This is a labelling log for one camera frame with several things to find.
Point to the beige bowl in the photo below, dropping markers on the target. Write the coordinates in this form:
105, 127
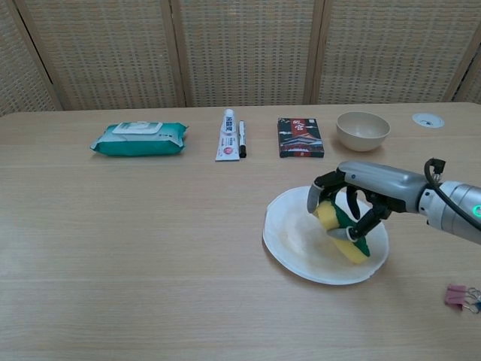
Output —
362, 141

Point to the dark playing card box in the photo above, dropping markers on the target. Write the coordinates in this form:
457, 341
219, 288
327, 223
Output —
300, 139

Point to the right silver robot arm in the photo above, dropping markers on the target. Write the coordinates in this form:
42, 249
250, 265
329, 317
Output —
460, 222

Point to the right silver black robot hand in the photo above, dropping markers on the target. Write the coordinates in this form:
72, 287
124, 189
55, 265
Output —
383, 184

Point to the black marker pen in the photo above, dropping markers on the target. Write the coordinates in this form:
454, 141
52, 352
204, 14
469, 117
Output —
242, 139

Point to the white round plate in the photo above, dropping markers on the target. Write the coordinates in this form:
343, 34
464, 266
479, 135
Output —
297, 240

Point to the green wet wipes pack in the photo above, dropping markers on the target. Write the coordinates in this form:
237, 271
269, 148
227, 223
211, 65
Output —
139, 141

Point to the white toothpaste tube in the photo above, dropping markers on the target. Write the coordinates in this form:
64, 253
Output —
227, 146

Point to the pink binder clip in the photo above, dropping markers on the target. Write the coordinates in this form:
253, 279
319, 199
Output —
455, 295

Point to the yellow green sponge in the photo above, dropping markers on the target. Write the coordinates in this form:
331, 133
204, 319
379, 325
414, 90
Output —
357, 253

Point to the woven folding screen panel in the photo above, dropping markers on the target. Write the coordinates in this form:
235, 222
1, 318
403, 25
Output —
105, 56
471, 82
244, 56
19, 75
391, 56

